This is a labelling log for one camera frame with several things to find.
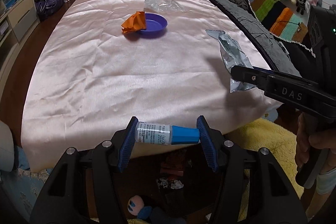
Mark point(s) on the orange crumpled wrapper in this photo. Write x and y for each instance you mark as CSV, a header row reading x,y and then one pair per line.
x,y
134,22

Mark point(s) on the clear plastic bag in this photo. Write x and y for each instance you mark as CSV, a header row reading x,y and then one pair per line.
x,y
162,5

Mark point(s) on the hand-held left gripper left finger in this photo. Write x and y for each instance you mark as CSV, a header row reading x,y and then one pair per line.
x,y
128,145

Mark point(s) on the yellow plush blanket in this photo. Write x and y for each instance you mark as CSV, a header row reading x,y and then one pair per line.
x,y
275,150

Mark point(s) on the silver blue foil packet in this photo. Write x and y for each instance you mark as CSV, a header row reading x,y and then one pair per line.
x,y
231,50

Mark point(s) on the white plastic bin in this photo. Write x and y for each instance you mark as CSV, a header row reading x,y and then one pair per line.
x,y
5,145

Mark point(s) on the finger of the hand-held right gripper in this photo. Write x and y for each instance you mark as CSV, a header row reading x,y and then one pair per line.
x,y
246,76
286,75

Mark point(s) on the beige television cabinet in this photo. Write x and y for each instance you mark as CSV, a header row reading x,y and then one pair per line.
x,y
18,22

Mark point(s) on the black trash bin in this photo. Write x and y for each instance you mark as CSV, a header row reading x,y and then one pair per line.
x,y
194,187

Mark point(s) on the person's right forearm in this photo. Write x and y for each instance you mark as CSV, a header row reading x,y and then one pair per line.
x,y
326,182

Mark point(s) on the blue patterned rug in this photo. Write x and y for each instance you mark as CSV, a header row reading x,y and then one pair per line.
x,y
21,187

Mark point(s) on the pink satin tablecloth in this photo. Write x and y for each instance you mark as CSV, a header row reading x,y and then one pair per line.
x,y
105,69

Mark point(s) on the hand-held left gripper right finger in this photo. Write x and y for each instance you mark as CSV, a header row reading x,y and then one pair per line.
x,y
207,145

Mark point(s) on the grey fluffy blanket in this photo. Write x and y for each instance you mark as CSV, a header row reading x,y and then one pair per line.
x,y
252,22

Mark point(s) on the blue plush doll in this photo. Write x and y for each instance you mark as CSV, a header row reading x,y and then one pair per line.
x,y
139,207

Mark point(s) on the purple duffel bag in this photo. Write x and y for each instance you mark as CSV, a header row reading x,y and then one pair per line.
x,y
48,5

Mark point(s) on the small bottle with blue cap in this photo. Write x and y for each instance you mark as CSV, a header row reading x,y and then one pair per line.
x,y
155,132

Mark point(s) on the striped crochet blanket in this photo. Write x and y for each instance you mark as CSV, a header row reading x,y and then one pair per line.
x,y
273,14

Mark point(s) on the purple plastic dish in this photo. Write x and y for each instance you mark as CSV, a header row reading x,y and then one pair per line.
x,y
155,24

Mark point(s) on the person's right hand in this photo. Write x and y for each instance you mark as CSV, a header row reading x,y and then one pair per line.
x,y
323,141

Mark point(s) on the white paper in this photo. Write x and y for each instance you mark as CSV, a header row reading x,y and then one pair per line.
x,y
170,183

